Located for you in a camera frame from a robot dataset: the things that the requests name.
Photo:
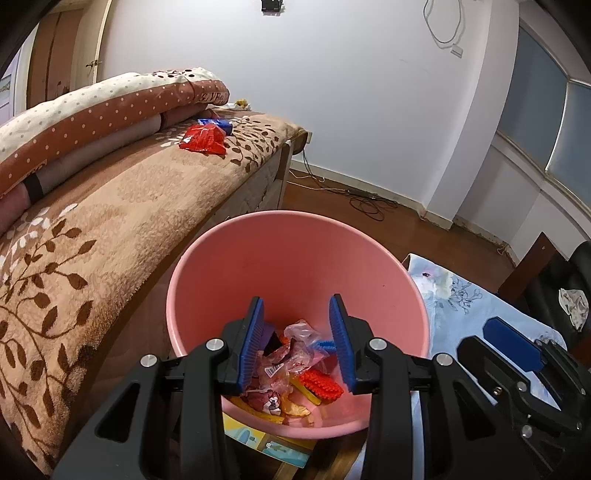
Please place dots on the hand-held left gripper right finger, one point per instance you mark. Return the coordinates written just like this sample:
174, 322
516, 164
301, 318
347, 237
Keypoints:
339, 341

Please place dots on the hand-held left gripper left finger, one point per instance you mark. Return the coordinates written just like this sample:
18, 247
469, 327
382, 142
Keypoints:
251, 341

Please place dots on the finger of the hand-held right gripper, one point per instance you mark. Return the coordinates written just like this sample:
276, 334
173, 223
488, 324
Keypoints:
512, 341
494, 374

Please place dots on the clear plastic wrapper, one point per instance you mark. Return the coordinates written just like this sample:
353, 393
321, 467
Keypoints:
300, 337

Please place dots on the red foam fruit net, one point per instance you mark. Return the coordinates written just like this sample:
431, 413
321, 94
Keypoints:
323, 385

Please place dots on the silver red wrapper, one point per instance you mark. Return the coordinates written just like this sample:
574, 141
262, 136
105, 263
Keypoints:
270, 400

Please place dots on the pink plastic bin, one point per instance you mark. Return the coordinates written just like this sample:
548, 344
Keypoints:
300, 258

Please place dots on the blue floral tablecloth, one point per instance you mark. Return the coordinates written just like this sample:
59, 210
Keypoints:
461, 304

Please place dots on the black leather armchair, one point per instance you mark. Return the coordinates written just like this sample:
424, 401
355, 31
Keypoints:
545, 286

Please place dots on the white crumpled cloth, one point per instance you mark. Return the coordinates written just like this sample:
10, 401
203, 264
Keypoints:
572, 307

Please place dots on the colourful picture book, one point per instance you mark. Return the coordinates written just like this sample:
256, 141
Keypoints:
277, 450

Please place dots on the bed with leaf blanket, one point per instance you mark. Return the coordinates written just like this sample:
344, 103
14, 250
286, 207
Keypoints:
115, 221

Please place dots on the red plastic bag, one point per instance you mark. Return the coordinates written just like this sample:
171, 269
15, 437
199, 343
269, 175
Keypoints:
203, 138

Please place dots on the blue packet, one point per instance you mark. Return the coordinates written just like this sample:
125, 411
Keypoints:
217, 123

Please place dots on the small yellow item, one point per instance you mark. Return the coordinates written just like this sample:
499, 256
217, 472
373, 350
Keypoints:
242, 104

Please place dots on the folded dotted quilt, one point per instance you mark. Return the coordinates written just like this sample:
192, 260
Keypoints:
92, 115

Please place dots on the wooden door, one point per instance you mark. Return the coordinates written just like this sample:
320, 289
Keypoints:
60, 55

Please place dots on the wooden bed frame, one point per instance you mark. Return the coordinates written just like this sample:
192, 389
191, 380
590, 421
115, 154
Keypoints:
281, 175

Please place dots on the white wall box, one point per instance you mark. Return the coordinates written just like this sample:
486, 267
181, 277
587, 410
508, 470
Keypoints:
456, 50

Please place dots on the black wall bracket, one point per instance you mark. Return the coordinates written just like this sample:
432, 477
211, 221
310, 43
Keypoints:
272, 5

